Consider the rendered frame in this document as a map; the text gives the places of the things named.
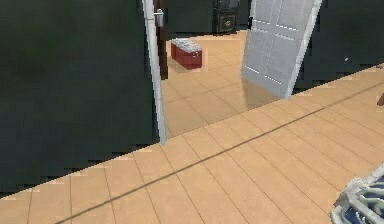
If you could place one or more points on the red box with white lid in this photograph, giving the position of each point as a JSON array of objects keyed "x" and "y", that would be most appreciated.
[{"x": 187, "y": 54}]

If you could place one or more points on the black cabinet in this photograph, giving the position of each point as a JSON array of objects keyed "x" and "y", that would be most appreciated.
[{"x": 225, "y": 19}]

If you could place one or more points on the white panelled room door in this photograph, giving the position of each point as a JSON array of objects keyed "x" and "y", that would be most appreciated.
[{"x": 276, "y": 43}]

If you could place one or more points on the brown furniture leg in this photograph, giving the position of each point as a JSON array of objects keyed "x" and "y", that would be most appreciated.
[{"x": 380, "y": 100}]

